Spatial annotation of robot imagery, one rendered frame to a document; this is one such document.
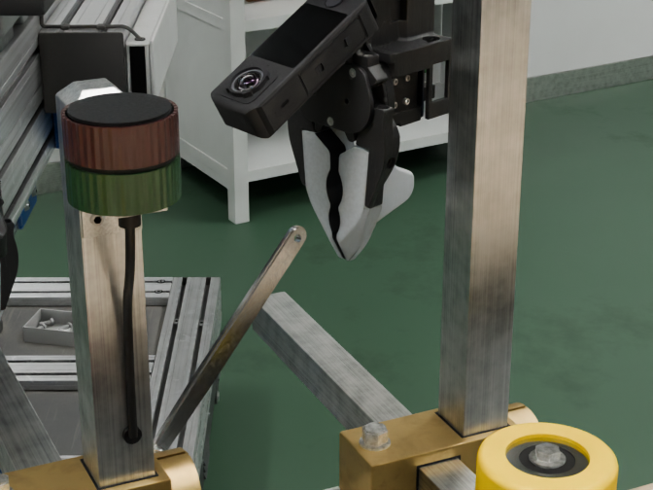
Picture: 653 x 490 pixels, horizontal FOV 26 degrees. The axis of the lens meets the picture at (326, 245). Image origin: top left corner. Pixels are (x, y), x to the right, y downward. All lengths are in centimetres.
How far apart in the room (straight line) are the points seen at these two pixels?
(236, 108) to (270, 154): 277
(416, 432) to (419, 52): 25
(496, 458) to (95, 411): 23
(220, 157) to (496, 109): 271
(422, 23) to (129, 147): 30
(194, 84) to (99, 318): 284
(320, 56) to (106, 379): 24
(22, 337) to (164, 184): 184
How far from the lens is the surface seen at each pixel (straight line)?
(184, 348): 243
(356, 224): 94
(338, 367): 107
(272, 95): 86
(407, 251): 339
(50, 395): 236
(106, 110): 74
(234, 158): 349
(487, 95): 87
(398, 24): 94
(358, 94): 91
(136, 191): 72
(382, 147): 91
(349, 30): 89
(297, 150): 97
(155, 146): 72
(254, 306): 94
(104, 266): 80
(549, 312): 311
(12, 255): 110
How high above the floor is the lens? 133
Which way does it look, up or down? 23 degrees down
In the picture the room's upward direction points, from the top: straight up
